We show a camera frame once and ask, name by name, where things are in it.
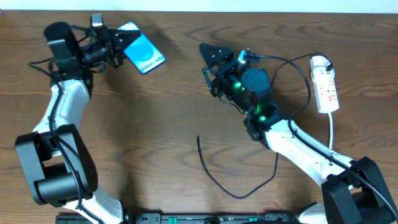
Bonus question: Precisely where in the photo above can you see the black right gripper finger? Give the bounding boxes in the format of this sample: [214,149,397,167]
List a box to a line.
[199,42,234,67]
[201,67,219,93]

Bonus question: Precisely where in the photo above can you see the blue Galaxy smartphone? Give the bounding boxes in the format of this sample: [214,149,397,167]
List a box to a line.
[118,21,166,75]

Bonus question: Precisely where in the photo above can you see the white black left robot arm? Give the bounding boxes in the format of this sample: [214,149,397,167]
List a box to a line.
[15,16,141,223]

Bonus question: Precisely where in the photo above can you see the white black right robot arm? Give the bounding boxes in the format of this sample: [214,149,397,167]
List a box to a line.
[199,43,397,223]

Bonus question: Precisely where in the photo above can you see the white USB charger adapter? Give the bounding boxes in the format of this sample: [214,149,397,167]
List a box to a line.
[310,55,333,77]

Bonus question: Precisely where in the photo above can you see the white power strip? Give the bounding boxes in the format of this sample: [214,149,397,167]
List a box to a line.
[311,70,339,114]

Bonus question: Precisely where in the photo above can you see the black USB charging cable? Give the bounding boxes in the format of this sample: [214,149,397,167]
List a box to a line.
[196,52,333,200]

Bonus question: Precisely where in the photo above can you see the white power strip cord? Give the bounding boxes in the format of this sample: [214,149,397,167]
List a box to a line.
[328,112,334,150]

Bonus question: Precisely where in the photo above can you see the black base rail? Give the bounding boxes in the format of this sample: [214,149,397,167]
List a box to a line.
[55,212,302,224]

